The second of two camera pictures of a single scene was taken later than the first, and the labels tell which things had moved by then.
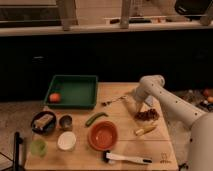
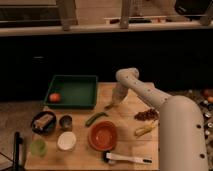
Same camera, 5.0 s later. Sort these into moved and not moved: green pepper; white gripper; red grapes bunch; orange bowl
Moved: white gripper
Not moved: red grapes bunch; orange bowl; green pepper
